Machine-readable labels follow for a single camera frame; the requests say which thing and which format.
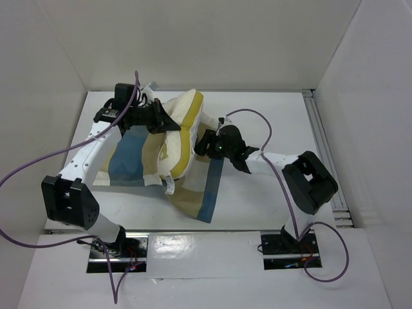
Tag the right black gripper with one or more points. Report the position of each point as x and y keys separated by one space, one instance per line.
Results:
x=208 y=145

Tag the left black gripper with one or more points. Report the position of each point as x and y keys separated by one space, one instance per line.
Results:
x=162 y=121

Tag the cream pillow with yellow edge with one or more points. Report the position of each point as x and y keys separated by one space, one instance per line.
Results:
x=177 y=151

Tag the blue beige patchwork pillowcase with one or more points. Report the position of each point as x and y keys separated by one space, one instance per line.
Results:
x=132 y=163

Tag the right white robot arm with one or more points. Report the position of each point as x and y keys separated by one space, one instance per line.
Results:
x=305 y=182

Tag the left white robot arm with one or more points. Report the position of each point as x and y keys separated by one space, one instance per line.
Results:
x=68 y=198

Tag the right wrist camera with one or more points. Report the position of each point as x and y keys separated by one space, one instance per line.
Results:
x=230 y=136

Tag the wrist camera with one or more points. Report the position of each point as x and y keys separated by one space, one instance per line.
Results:
x=123 y=94
x=230 y=136

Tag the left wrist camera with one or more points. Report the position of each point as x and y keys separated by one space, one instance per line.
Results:
x=123 y=94

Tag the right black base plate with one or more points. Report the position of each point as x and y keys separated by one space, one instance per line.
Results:
x=283 y=244

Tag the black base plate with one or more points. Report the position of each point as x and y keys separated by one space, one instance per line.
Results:
x=283 y=244
x=136 y=248

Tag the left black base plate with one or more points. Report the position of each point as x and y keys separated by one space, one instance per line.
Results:
x=136 y=248

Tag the aluminium rail right side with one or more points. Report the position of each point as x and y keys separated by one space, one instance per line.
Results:
x=338 y=203

